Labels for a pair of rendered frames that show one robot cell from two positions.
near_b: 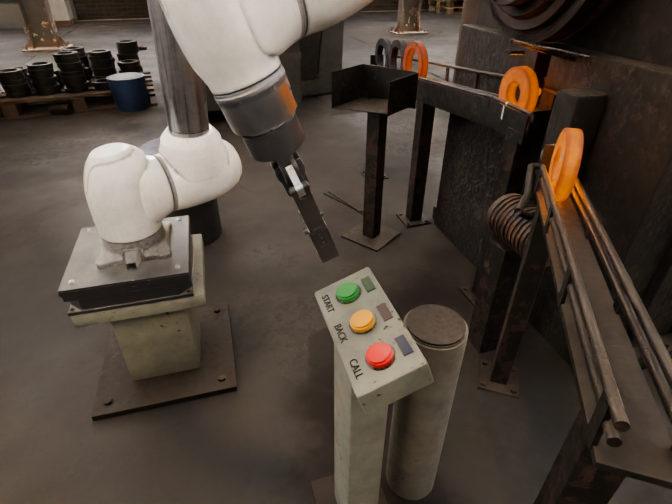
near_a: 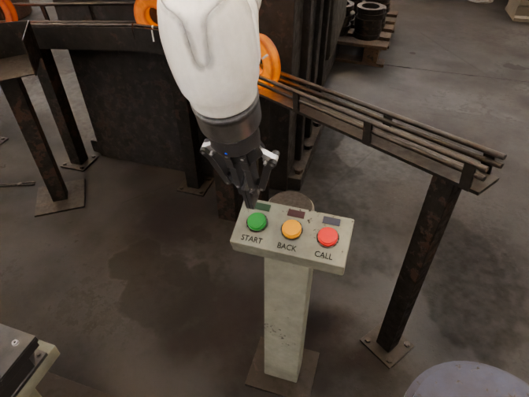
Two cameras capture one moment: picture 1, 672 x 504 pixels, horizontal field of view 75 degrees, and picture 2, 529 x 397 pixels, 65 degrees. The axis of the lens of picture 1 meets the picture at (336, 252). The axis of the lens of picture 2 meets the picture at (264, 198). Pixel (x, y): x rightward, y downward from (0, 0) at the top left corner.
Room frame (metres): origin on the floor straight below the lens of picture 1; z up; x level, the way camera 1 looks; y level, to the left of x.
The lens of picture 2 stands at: (0.23, 0.49, 1.21)
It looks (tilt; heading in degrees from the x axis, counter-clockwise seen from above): 41 degrees down; 304
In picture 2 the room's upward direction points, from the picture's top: straight up
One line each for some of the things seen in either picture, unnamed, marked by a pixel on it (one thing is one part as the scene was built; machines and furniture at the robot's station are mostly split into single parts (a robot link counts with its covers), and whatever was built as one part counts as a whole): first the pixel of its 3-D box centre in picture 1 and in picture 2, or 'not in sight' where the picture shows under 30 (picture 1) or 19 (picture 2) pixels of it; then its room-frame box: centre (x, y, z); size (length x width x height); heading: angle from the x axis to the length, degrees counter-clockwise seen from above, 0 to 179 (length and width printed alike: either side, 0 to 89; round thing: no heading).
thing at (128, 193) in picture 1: (124, 188); not in sight; (1.01, 0.53, 0.60); 0.18 x 0.16 x 0.22; 129
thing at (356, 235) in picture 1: (370, 161); (24, 128); (1.77, -0.15, 0.36); 0.26 x 0.20 x 0.72; 52
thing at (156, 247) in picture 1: (133, 240); not in sight; (0.98, 0.54, 0.46); 0.22 x 0.18 x 0.06; 17
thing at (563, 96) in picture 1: (570, 136); not in sight; (1.16, -0.63, 0.68); 0.11 x 0.08 x 0.24; 107
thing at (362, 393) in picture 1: (358, 432); (286, 310); (0.52, -0.04, 0.31); 0.24 x 0.16 x 0.62; 17
